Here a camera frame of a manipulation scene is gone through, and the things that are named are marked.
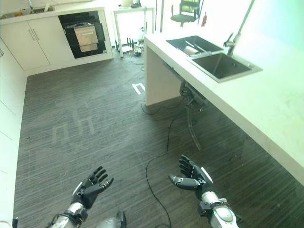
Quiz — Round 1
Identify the black floor cable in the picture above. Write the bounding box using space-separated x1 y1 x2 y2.
141 95 205 228

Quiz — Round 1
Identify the stainless steel sink basin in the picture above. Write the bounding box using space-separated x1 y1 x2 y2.
191 52 263 84

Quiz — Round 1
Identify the open black dishwasher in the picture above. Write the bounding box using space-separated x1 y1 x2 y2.
58 10 108 60

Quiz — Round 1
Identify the white side table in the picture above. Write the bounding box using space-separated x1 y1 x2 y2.
113 6 155 58

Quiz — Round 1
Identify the silver sink faucet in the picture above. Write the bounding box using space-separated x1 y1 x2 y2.
224 0 256 56

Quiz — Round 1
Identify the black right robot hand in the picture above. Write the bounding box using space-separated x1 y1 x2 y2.
168 154 214 200

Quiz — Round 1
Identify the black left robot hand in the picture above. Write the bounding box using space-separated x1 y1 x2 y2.
72 166 114 210

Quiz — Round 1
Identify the white kitchen island counter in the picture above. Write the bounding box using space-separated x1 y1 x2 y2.
143 30 304 187

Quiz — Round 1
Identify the grey drain hose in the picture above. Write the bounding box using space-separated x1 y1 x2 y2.
186 104 202 151

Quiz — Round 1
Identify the black office chair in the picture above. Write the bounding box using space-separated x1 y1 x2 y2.
170 0 202 27

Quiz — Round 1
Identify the pale dish in sink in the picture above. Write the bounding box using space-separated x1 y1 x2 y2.
184 46 201 55

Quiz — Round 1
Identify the sink plumbing under counter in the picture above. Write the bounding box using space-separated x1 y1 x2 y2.
163 63 209 112

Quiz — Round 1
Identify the dark sink drain tray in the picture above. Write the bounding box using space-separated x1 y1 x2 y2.
166 35 224 57

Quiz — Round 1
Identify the silver robot body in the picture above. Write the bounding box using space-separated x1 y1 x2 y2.
96 210 127 228

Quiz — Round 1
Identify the cable clutter under table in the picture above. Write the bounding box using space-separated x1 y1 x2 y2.
125 37 145 57

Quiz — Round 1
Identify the white kitchen cabinet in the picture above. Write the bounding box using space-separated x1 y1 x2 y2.
0 7 114 71

